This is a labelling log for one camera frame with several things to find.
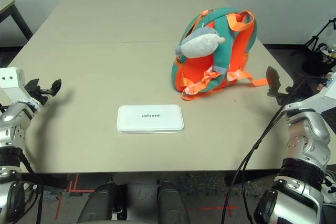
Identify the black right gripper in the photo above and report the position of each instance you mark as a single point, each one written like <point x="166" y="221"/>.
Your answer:
<point x="277" y="97"/>

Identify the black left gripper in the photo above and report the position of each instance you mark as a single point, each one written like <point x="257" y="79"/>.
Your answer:
<point x="40" y="96"/>

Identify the teal and orange backpack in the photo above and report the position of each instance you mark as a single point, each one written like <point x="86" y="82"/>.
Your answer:
<point x="199" y="72"/>

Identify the white power bank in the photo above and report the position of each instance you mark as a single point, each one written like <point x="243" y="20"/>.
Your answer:
<point x="149" y="124"/>

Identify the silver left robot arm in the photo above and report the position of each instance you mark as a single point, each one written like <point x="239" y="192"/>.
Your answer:
<point x="13" y="119"/>

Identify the black equipment bag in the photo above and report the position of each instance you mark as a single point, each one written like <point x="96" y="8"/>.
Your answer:
<point x="311" y="61"/>

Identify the black tripod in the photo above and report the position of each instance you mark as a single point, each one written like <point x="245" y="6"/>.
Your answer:
<point x="314" y="38"/>

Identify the dark robot left leg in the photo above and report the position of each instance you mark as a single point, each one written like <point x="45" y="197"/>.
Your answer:
<point x="102" y="203"/>

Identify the dark robot leg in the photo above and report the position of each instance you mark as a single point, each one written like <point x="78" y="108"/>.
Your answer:
<point x="170" y="203"/>
<point x="102" y="203"/>

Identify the dark robot right leg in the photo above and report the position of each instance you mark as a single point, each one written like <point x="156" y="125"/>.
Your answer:
<point x="170" y="203"/>

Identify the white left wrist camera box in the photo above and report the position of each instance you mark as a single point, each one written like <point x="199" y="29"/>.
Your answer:
<point x="10" y="82"/>

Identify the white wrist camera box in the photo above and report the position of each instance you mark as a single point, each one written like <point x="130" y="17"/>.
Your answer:
<point x="329" y="94"/>
<point x="10" y="82"/>

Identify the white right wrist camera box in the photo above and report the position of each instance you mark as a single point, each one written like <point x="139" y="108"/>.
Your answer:
<point x="329" y="94"/>

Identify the beige side table black frame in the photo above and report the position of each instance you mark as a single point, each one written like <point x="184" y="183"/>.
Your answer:
<point x="5" y="5"/>

